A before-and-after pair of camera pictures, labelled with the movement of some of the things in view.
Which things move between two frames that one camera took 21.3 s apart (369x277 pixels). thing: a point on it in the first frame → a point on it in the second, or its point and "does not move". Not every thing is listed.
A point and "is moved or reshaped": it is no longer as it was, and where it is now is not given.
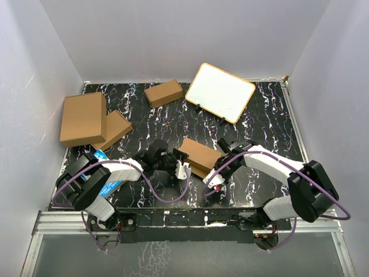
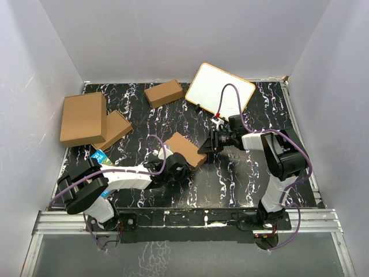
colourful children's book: x=100 y=155 does not move
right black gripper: x=226 y=178 → x=213 y=140
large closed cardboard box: x=83 y=120 does not move
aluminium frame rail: x=76 y=222 does not move
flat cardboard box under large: x=117 y=127 does not move
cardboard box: x=202 y=158 is moved or reshaped
